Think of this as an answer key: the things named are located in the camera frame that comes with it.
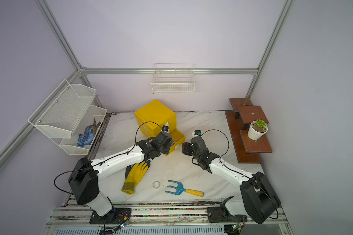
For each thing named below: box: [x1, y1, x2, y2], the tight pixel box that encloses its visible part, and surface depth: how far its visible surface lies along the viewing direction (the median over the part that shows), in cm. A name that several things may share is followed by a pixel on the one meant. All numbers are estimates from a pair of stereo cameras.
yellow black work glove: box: [120, 160, 151, 195], surface depth 87 cm
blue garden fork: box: [164, 180, 204, 198], surface depth 84 cm
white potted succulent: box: [247, 118, 269, 141], surface depth 82 cm
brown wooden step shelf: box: [225, 97, 273, 164], surface depth 91 cm
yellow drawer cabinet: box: [134, 99, 177, 140], surface depth 92 cm
